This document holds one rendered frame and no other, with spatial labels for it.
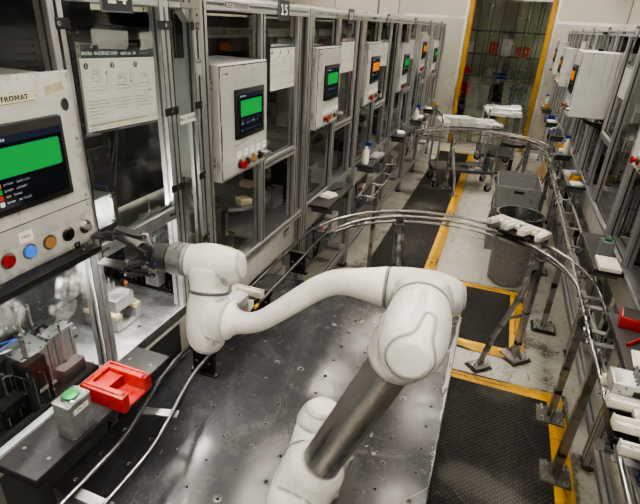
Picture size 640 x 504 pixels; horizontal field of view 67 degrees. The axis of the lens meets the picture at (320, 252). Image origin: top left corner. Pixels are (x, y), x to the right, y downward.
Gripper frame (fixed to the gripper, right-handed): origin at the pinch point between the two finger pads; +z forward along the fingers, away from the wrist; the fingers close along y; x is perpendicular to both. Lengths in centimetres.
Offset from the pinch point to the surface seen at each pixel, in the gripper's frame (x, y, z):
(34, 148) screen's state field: 8.7, 31.7, 4.5
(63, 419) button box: 30.2, -35.4, 1.2
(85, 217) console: -2.7, 8.0, 6.1
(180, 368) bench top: -27, -71, 3
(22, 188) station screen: 14.6, 24.0, 5.5
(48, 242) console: 11.3, 7.6, 6.8
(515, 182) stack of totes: -406, -127, -171
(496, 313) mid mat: -220, -163, -147
